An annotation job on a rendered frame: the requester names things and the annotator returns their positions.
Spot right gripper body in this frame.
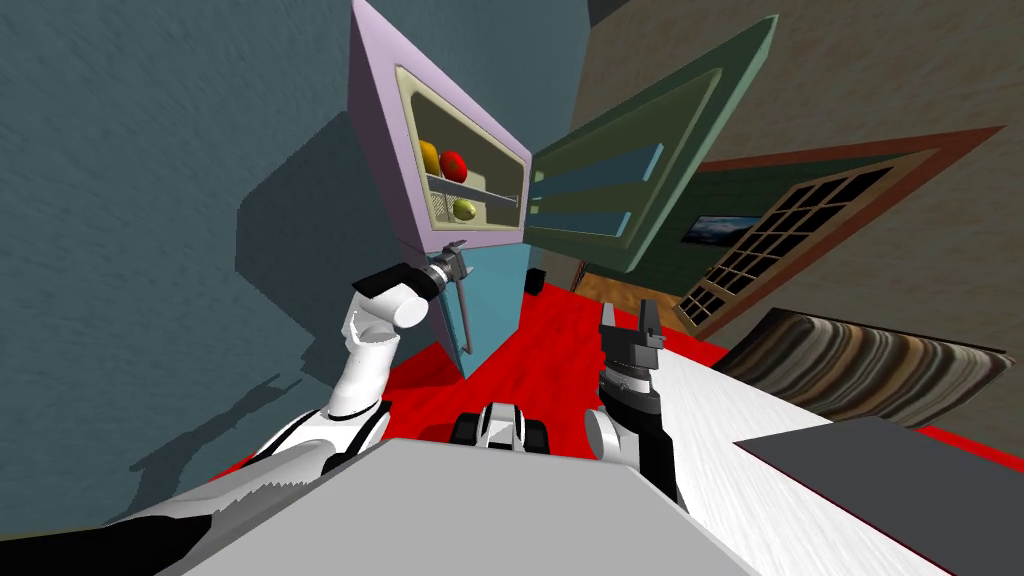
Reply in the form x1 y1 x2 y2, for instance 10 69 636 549
599 323 668 377

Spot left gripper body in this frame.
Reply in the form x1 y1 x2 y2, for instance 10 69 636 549
434 239 473 285

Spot blue fridge door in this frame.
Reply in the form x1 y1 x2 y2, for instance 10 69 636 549
423 243 534 382

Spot purple fridge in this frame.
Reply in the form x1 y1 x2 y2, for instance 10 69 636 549
347 0 535 382

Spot brown framed lattice window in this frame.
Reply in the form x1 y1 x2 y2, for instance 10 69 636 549
670 124 1006 342

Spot green fridge door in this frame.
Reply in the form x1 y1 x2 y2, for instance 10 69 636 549
523 14 780 275

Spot brown striped flat block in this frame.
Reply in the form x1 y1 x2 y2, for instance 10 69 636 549
710 307 1017 430

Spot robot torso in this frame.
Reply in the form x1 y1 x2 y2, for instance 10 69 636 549
159 402 761 576

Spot grey bar door handle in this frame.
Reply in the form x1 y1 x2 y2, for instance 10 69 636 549
454 270 476 358

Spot dark picture on wall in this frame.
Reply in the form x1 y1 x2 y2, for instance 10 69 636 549
680 213 762 249

